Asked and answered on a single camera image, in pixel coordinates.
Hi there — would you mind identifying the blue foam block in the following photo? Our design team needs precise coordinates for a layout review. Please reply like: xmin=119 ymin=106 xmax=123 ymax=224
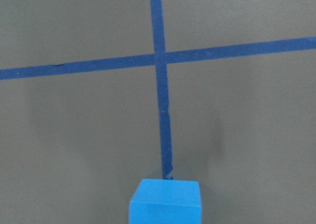
xmin=128 ymin=179 xmax=202 ymax=224

